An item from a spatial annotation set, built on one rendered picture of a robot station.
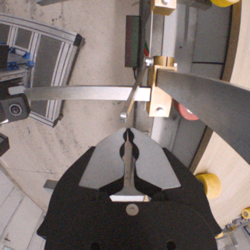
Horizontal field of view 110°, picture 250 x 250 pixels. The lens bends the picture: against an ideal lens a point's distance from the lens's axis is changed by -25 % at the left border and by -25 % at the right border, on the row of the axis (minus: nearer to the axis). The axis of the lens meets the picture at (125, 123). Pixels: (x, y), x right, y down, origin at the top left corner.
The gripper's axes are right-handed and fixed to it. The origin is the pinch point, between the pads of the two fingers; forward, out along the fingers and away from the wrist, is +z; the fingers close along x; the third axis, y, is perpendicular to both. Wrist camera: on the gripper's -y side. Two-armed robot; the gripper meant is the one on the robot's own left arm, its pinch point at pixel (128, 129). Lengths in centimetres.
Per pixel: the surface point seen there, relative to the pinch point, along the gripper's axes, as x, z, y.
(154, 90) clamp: 5.9, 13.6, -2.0
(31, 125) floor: -118, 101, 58
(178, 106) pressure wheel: 10.5, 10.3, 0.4
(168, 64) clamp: 8.3, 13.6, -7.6
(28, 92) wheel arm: -25.5, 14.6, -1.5
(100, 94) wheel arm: -5.8, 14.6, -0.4
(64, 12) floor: -55, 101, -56
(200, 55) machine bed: 27.9, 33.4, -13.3
